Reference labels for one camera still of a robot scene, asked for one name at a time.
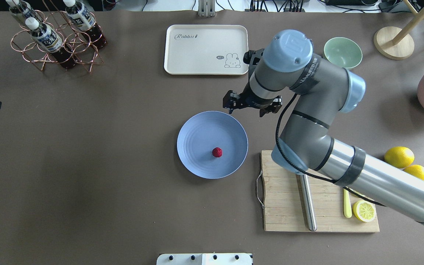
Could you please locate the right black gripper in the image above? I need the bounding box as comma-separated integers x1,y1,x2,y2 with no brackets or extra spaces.
222,49,282,117

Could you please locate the red strawberry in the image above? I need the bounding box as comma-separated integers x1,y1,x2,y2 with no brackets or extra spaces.
212,147,223,158

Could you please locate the blue plate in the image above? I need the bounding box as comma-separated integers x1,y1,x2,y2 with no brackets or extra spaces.
177,111,248,179

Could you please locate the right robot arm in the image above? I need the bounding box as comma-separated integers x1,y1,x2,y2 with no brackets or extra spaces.
223,30,424,225

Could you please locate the cream rabbit tray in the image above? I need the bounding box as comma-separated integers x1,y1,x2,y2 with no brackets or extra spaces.
163,25,248,75

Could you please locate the drink bottle top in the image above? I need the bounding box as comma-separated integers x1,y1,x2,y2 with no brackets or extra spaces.
25,17,77,69

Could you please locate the drink bottle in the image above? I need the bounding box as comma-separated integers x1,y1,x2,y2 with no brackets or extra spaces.
6,0,42,29
25,17,77,69
64,0,107,50

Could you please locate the drink bottle bottom right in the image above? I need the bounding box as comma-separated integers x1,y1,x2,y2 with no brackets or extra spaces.
6,0,42,29

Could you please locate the green bowl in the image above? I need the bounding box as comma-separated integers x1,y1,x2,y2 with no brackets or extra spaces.
324,37,363,70

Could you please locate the wooden cutting board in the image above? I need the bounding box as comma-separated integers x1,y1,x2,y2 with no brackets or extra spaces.
261,150,379,233

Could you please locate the steel muddler black tip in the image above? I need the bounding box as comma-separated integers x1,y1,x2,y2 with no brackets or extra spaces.
300,174,317,232

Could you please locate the drink bottle bottom left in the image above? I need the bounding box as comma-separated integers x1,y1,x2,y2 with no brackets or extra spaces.
64,0,107,50

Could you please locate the yellow plastic knife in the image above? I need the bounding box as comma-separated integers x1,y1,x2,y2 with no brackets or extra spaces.
343,188,352,218

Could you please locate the lemon slice upper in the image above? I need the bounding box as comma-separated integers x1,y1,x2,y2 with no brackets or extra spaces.
352,200,376,222

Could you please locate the wooden cup stand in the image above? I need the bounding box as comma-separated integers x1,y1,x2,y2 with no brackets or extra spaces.
373,0,424,60

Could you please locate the yellow lemon lower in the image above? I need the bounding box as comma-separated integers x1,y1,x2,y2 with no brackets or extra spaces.
384,146,414,168

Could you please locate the yellow lemon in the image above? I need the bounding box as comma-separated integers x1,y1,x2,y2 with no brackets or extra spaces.
403,165,424,181
384,146,414,168

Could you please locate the yellow lemon upper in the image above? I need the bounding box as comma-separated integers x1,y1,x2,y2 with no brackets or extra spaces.
403,165,424,181

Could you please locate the copper wire bottle rack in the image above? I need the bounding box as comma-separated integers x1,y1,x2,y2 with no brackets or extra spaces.
10,0,104,72

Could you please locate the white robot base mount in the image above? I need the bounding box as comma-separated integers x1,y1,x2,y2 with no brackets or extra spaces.
156,252,254,265

